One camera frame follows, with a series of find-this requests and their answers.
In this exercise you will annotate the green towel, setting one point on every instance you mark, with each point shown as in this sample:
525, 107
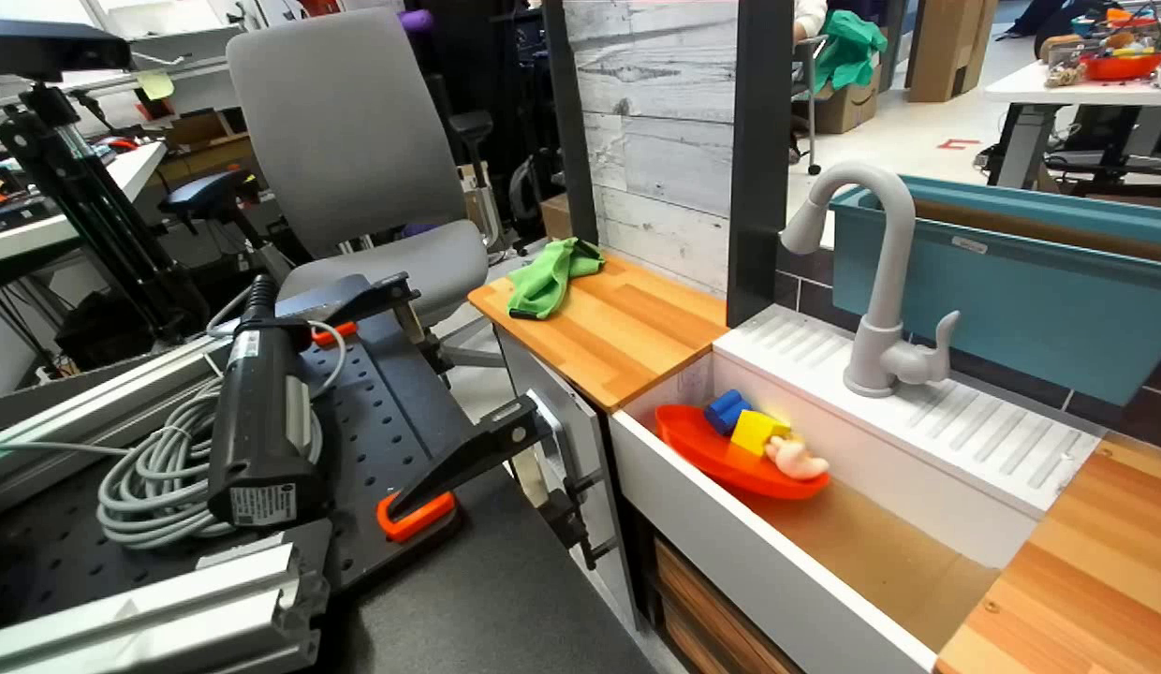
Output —
544, 283

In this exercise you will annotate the blue toy block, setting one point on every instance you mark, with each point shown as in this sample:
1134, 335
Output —
724, 410

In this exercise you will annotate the yellow toy block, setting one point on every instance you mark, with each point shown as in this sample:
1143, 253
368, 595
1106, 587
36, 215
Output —
759, 429

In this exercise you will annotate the black orange clamp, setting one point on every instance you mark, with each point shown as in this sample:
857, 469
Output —
420, 502

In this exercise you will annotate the grey office chair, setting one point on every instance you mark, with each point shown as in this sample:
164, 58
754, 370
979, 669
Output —
359, 158

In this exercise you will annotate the grey sink faucet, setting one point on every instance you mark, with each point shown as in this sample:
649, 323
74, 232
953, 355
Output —
881, 356

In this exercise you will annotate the white sink basin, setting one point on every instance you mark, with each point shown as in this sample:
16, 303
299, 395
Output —
930, 498

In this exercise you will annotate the aluminium extrusion bar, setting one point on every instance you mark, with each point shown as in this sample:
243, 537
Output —
244, 614

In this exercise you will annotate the teal plastic bin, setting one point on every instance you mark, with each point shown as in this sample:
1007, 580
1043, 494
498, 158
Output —
1056, 285

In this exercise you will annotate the black tripod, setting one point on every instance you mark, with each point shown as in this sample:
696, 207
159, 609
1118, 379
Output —
41, 128

